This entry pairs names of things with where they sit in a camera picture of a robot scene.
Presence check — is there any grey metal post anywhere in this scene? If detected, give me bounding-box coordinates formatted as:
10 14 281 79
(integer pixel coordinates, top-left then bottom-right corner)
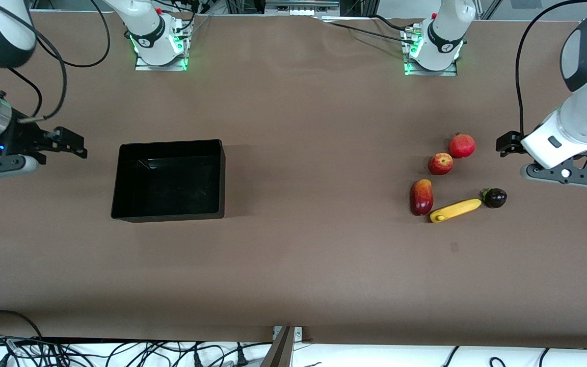
260 326 294 367

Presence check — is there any black rectangular plastic box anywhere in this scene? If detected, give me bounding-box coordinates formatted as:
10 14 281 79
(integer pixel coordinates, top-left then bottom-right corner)
111 139 226 223

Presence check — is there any yellow banana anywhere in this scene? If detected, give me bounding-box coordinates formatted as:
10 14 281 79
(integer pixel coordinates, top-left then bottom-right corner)
429 198 483 224

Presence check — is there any red yellow apple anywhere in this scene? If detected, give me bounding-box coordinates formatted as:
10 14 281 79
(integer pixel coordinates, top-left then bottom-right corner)
428 152 454 176

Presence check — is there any dark purple mangosteen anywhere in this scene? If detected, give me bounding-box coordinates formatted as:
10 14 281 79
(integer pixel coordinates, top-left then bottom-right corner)
481 187 508 209

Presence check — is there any small metal bracket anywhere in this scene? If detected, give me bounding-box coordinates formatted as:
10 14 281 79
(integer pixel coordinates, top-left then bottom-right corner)
272 326 303 341

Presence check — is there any black looped cable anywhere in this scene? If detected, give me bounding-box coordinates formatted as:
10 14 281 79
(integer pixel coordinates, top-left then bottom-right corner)
31 0 112 68

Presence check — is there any red pomegranate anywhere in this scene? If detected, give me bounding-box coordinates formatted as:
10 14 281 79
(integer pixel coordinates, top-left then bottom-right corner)
448 132 476 159

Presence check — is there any aluminium frame profile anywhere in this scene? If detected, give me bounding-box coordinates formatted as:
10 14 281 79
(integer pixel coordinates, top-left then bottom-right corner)
478 0 504 20

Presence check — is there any brown table cover mat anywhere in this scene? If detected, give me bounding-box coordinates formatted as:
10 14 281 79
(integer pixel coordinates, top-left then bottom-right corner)
0 11 587 350

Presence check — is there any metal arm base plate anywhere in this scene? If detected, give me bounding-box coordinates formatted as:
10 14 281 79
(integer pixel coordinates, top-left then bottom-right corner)
404 25 459 76
135 48 189 71

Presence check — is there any black cable with metal plug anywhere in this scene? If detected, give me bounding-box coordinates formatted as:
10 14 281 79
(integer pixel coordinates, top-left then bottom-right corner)
17 10 68 124

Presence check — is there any red mango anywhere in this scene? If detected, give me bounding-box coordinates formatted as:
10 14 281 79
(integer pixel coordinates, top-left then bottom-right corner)
410 178 434 217

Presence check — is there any grey metal equipment box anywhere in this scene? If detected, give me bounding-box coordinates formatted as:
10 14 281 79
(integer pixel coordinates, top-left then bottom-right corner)
265 0 340 16

